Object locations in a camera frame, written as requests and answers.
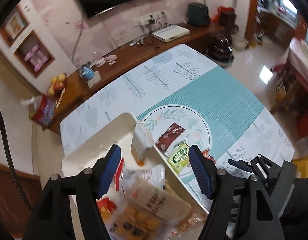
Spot red white dark snack pack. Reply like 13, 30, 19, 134
97, 157, 125, 215

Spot cookie pack clear wrapper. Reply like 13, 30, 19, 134
105, 200, 179, 239

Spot beige soda cracker pack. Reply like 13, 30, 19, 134
124, 178, 192, 224

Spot orange white snack pack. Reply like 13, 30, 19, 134
131, 121, 154, 166

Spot teal striped table mat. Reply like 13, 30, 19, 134
137, 64, 265, 160

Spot small green snack packet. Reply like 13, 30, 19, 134
168, 142, 190, 174

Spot dark red floral packet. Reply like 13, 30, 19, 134
155, 122, 185, 153

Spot white plastic storage bin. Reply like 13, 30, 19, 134
62, 113, 208, 214

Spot red purple snack bag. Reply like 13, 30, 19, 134
20, 95, 56, 127

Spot black ceramic jar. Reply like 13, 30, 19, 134
207, 35, 234, 68

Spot wooden tv cabinet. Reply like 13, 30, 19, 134
47, 23, 225, 134

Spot fruit bowl with apples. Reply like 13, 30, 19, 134
47, 73, 67, 96

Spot blue teapot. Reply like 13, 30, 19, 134
79, 64, 94, 81

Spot white set-top box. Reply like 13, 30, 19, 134
152, 25, 190, 43

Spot dark green appliance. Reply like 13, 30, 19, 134
187, 3, 211, 27

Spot pink dumbbells pair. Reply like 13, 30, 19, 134
24, 44, 49, 73

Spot framed picture in niche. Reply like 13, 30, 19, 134
5, 12, 25, 40

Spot white wall power strip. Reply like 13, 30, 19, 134
133, 11, 166, 27

